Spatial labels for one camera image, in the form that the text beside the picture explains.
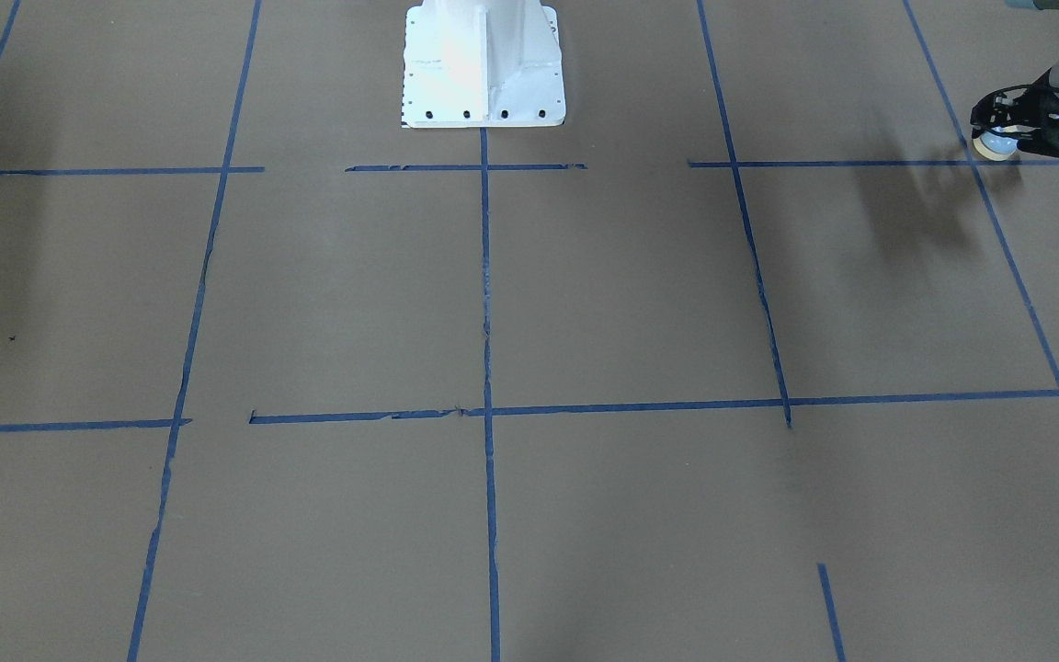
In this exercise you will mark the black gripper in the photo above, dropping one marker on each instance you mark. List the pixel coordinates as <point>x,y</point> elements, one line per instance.
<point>1032,105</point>

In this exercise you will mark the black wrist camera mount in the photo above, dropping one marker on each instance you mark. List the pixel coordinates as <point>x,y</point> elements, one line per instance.
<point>1000,113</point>

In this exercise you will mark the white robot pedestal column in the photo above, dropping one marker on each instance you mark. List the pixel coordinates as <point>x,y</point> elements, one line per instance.
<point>482,64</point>

